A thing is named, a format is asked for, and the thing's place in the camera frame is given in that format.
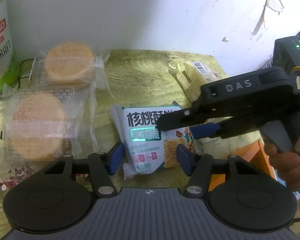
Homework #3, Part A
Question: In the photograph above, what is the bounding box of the person's right hand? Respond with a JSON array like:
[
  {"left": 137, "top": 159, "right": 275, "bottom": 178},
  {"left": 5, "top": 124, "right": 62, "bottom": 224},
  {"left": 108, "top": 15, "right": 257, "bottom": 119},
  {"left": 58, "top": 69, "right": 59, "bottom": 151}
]
[{"left": 265, "top": 130, "right": 300, "bottom": 193}]

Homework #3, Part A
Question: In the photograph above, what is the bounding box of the orange box tray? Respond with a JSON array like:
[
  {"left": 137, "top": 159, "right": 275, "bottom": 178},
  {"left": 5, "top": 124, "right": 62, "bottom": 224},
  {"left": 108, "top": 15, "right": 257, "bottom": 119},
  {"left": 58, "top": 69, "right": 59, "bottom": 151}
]
[{"left": 207, "top": 139, "right": 277, "bottom": 193}]

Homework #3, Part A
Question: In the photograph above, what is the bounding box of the green silver beer can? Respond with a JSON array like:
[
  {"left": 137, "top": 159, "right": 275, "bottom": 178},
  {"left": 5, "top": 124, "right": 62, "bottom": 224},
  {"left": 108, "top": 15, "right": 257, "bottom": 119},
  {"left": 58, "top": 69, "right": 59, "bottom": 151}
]
[{"left": 0, "top": 0, "right": 19, "bottom": 100}]

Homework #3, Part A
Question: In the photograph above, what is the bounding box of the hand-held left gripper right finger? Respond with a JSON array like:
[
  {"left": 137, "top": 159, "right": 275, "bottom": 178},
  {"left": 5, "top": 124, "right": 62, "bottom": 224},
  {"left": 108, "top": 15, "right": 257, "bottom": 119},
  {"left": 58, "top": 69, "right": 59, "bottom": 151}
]
[{"left": 176, "top": 144, "right": 258, "bottom": 198}]

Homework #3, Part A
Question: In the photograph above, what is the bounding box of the thin black cable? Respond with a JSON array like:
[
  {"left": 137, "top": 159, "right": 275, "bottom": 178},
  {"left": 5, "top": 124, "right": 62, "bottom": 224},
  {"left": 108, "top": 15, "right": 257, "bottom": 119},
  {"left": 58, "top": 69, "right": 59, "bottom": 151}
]
[{"left": 17, "top": 59, "right": 38, "bottom": 85}]

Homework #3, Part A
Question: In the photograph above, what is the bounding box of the green white biscuit packet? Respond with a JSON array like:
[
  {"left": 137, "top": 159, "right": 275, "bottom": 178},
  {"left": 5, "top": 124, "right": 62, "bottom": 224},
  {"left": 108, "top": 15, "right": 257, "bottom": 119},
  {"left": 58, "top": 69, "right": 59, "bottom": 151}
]
[{"left": 110, "top": 101, "right": 205, "bottom": 180}]

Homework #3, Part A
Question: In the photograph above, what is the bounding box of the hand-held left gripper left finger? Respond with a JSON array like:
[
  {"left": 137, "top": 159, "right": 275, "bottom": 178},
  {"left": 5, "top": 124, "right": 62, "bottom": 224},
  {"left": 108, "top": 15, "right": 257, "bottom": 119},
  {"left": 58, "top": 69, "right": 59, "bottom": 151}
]
[{"left": 41, "top": 141, "right": 125, "bottom": 198}]

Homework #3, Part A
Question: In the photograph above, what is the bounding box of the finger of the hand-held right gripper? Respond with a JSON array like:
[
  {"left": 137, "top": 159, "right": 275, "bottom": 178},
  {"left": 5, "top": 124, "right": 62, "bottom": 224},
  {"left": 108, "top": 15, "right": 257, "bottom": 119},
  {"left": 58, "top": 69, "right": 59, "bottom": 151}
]
[
  {"left": 190, "top": 122, "right": 224, "bottom": 140},
  {"left": 156, "top": 106, "right": 215, "bottom": 132}
]

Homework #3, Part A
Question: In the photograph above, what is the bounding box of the round pastry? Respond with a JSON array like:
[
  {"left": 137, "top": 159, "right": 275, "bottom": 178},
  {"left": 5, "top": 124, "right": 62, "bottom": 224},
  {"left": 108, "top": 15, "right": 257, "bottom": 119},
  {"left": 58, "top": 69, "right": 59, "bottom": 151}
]
[
  {"left": 31, "top": 41, "right": 115, "bottom": 98},
  {"left": 1, "top": 87, "right": 98, "bottom": 160}
]

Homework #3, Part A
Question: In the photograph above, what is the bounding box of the peeling wall tape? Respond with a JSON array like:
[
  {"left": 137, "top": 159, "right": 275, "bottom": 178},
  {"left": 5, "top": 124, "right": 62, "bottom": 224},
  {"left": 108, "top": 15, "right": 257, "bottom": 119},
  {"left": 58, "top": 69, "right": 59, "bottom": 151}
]
[{"left": 251, "top": 0, "right": 290, "bottom": 43}]

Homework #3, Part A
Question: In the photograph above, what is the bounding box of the cream cracker packet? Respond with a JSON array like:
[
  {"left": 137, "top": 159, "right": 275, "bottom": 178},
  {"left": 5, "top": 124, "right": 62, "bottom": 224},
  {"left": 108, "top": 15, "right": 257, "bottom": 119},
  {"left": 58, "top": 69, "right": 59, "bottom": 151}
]
[{"left": 169, "top": 60, "right": 223, "bottom": 103}]

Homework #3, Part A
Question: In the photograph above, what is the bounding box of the wood-pattern desktop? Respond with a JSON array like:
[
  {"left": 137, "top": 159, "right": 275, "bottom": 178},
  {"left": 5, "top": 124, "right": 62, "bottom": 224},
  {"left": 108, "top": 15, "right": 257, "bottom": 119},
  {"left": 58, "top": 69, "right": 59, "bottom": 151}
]
[{"left": 0, "top": 49, "right": 300, "bottom": 230}]

